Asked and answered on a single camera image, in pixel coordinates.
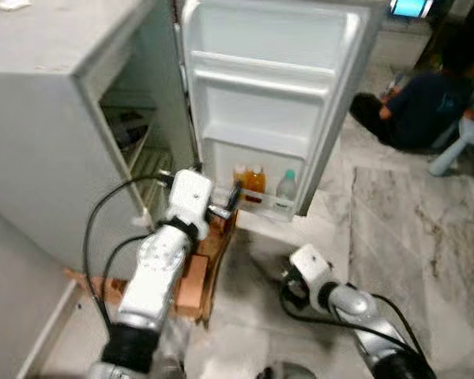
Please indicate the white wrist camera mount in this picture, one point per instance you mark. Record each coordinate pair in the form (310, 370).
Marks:
(312, 267)
(189, 193)

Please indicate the red brick fridge base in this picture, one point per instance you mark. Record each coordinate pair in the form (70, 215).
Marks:
(196, 284)

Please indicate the lit screen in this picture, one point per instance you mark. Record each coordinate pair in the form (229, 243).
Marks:
(411, 6)

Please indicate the pale blue plastic stool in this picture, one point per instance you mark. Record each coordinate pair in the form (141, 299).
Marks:
(462, 146)

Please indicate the seated person in dark clothes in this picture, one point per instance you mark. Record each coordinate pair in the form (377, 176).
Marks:
(426, 106)

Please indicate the clear bottle teal cap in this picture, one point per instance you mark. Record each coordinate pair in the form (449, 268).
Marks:
(287, 188)

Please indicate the pale orange drink bottle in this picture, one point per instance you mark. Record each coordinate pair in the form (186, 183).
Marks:
(238, 180)

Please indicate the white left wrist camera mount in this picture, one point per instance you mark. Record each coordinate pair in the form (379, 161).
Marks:
(189, 193)

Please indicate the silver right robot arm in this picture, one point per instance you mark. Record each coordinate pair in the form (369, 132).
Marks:
(363, 316)

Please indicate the dark orange drink bottle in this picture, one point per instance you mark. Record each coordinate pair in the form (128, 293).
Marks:
(256, 183)

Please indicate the grey mini fridge body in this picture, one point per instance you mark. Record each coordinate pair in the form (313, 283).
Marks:
(31, 158)

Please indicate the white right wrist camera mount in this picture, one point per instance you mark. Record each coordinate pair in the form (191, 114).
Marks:
(312, 267)

